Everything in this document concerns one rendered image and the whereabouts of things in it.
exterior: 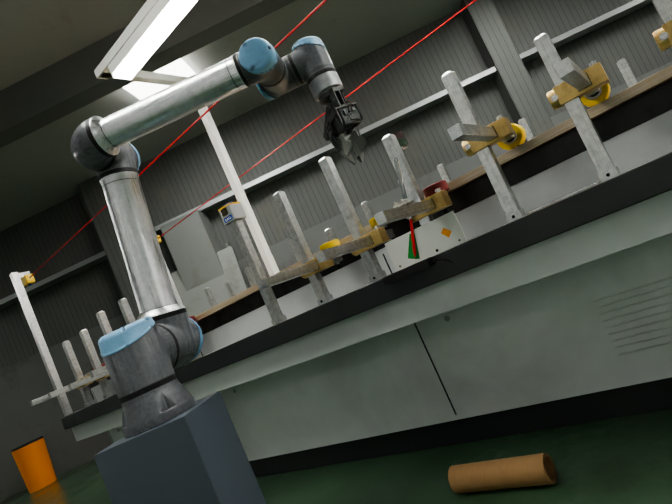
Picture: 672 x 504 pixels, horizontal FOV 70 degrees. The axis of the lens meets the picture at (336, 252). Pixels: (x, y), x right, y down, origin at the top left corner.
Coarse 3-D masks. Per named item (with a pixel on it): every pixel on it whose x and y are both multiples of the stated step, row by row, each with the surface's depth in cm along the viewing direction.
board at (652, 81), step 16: (656, 80) 126; (624, 96) 130; (592, 112) 135; (560, 128) 140; (528, 144) 145; (512, 160) 153; (464, 176) 158; (480, 176) 158; (448, 192) 163; (352, 240) 186; (256, 288) 219; (224, 304) 233
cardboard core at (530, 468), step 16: (464, 464) 148; (480, 464) 144; (496, 464) 140; (512, 464) 137; (528, 464) 134; (544, 464) 132; (464, 480) 144; (480, 480) 141; (496, 480) 138; (512, 480) 136; (528, 480) 133; (544, 480) 131
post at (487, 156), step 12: (444, 84) 139; (456, 84) 137; (456, 96) 138; (456, 108) 138; (468, 108) 136; (468, 120) 137; (480, 156) 137; (492, 156) 135; (492, 168) 136; (492, 180) 136; (504, 180) 135; (504, 192) 135; (504, 204) 136; (516, 204) 135
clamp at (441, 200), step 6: (438, 192) 145; (444, 192) 147; (426, 198) 148; (432, 198) 146; (438, 198) 145; (444, 198) 145; (438, 204) 146; (444, 204) 145; (450, 204) 147; (432, 210) 147; (438, 210) 147; (414, 216) 151; (420, 216) 150; (414, 222) 153
